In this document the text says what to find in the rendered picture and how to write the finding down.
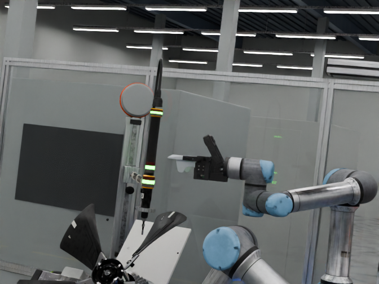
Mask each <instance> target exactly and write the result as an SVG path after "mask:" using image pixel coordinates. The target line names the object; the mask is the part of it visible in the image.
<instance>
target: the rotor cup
mask: <svg viewBox="0 0 379 284"><path fill-rule="evenodd" d="M106 270H109V271H110V274H109V275H105V274H104V272H105V271H106ZM122 276H123V277H124V279H125V280H126V281H125V282H132V281H135V279H134V277H133V276H132V275H130V274H128V273H127V272H126V270H125V268H124V266H123V265H122V263H121V262H120V261H118V260H117V259H112V258H110V259H104V260H102V261H100V262H99V263H97V265H96V266H95V267H94V269H93V270H92V274H91V278H92V282H93V283H94V284H124V280H123V278H122Z"/></svg>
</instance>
